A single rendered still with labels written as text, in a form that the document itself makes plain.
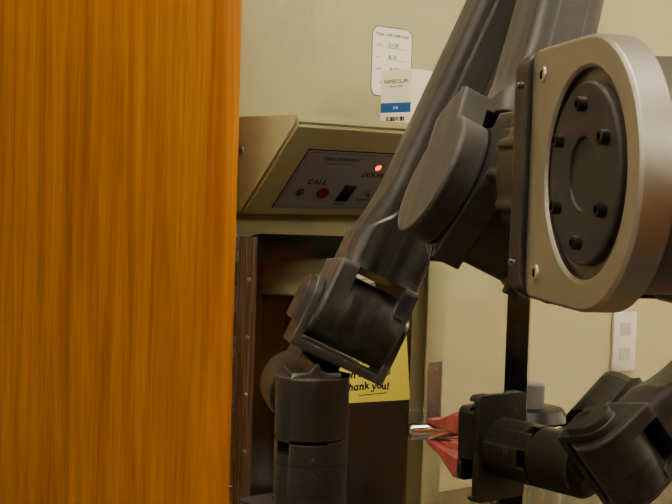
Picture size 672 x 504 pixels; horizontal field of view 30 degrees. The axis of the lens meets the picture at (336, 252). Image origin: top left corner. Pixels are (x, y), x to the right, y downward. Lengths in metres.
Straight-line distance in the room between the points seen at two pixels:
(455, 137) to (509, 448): 0.51
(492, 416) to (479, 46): 0.39
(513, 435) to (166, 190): 0.42
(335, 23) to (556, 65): 0.83
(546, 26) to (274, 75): 0.58
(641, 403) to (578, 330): 1.29
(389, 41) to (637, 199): 0.97
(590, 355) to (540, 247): 1.82
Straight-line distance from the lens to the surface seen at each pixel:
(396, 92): 1.38
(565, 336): 2.36
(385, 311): 0.95
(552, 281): 0.58
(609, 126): 0.53
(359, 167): 1.32
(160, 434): 1.29
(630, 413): 1.09
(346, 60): 1.41
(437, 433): 1.28
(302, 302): 0.95
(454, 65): 0.98
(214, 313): 1.21
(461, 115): 0.74
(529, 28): 0.82
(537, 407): 1.54
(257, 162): 1.27
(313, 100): 1.38
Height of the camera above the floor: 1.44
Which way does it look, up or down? 3 degrees down
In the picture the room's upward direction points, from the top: 2 degrees clockwise
